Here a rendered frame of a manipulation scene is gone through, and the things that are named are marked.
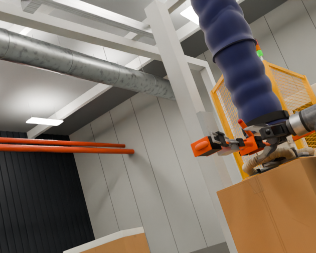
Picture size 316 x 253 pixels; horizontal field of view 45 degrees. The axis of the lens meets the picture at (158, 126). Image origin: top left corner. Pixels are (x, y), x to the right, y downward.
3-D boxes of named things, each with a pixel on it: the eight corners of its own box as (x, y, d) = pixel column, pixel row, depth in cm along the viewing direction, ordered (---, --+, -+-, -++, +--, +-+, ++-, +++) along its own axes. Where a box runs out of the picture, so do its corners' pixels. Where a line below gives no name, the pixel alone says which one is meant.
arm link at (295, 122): (305, 131, 146) (295, 109, 149) (293, 137, 149) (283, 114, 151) (313, 132, 153) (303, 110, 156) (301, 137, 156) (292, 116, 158)
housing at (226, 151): (226, 155, 152) (222, 145, 153) (241, 149, 148) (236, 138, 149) (217, 156, 146) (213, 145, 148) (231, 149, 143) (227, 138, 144)
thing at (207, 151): (207, 156, 142) (202, 144, 144) (223, 149, 138) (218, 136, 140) (194, 157, 136) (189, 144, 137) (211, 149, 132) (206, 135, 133)
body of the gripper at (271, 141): (275, 147, 163) (301, 135, 156) (267, 147, 156) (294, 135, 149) (268, 130, 165) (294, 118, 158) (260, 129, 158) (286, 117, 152)
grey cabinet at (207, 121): (219, 144, 342) (208, 114, 351) (224, 142, 339) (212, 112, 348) (207, 145, 327) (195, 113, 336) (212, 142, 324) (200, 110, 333)
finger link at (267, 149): (267, 165, 163) (277, 147, 160) (261, 166, 158) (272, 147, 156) (261, 161, 165) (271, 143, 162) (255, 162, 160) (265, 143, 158)
